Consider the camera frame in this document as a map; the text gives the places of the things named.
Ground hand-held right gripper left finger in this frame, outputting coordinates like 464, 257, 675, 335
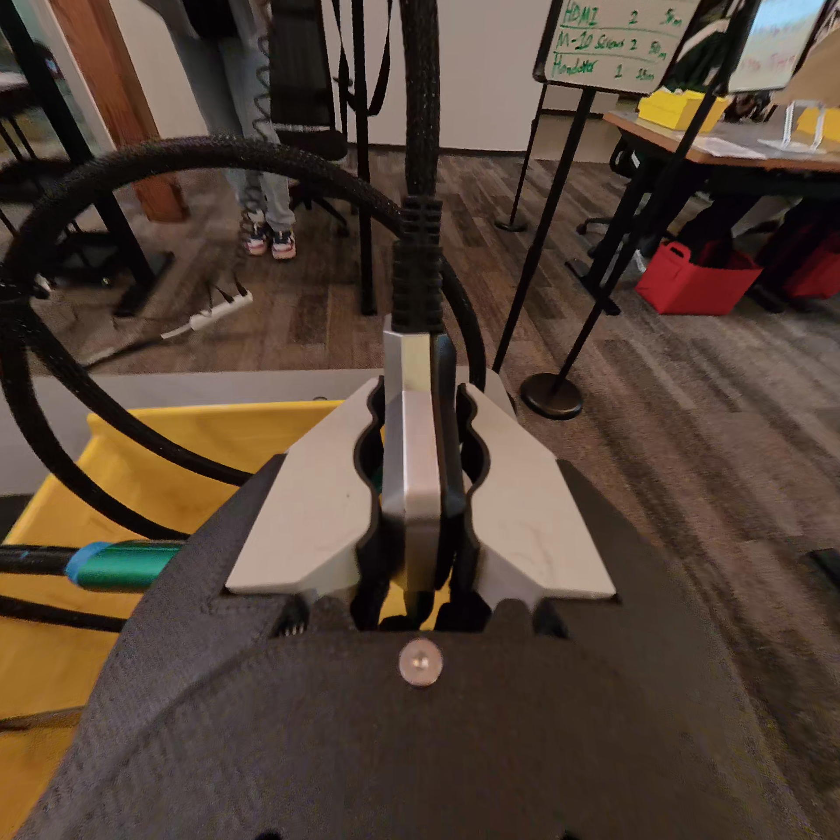
225, 376, 387, 598

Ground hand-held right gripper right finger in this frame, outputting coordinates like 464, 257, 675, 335
455, 371, 619, 601

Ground black braided HDMI cable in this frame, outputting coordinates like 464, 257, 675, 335
0, 539, 185, 592

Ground large yellow plastic bin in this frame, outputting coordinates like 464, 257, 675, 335
0, 399, 454, 840

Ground thick black switch cable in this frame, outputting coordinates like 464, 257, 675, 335
0, 0, 490, 542

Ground white power strip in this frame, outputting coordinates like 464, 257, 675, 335
161, 282, 253, 341

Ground red tote bag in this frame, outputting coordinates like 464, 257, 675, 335
635, 239, 763, 316
781, 230, 840, 299

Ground black stand pole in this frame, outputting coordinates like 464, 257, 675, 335
351, 0, 378, 316

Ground black office chair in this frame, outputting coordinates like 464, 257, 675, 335
576, 134, 664, 260

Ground wooden top table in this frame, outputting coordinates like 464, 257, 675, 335
567, 108, 840, 316

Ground black hanging bag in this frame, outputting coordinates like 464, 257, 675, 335
268, 0, 395, 164

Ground small yellow plastic bin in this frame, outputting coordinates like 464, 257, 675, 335
638, 87, 732, 132

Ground white acrylic stand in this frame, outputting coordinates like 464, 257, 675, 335
758, 98, 829, 155

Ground whiteboard on black easel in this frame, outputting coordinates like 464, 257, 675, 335
492, 0, 706, 375

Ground tan stand panel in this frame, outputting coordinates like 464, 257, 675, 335
771, 29, 840, 106

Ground lit display screen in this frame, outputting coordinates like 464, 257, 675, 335
728, 0, 828, 93

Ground black table frame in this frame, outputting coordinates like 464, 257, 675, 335
0, 0, 177, 317

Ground grey coiled cord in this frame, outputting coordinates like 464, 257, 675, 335
238, 0, 273, 244

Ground brown wooden post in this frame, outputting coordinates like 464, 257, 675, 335
49, 0, 191, 224

